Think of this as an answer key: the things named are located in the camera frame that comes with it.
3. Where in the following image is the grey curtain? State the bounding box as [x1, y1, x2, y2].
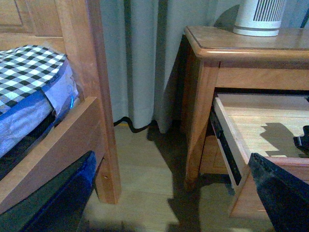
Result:
[98, 0, 309, 134]

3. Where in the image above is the wooden nightstand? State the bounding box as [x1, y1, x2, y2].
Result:
[182, 26, 309, 191]

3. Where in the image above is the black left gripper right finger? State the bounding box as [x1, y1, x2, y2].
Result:
[248, 153, 309, 232]

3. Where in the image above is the wooden drawer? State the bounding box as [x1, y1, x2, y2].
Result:
[209, 92, 309, 220]

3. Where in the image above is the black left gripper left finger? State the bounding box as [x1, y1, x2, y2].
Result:
[0, 151, 97, 232]

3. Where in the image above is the white cylindrical air purifier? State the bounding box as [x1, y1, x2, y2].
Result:
[233, 0, 287, 37]

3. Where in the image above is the checkered bed sheet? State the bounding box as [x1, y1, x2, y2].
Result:
[0, 45, 67, 115]

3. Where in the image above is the wooden bed frame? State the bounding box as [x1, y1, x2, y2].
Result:
[0, 0, 121, 212]

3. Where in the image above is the blue white mattress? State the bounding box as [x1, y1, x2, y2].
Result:
[0, 60, 79, 156]

